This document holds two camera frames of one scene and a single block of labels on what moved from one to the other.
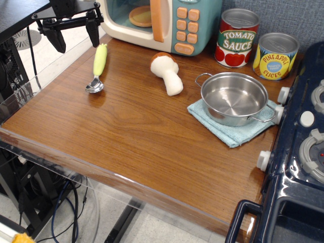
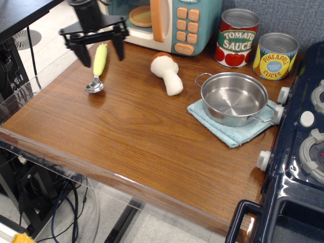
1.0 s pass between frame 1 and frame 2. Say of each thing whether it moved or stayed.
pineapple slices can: stayed
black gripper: moved
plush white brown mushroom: stayed
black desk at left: stayed
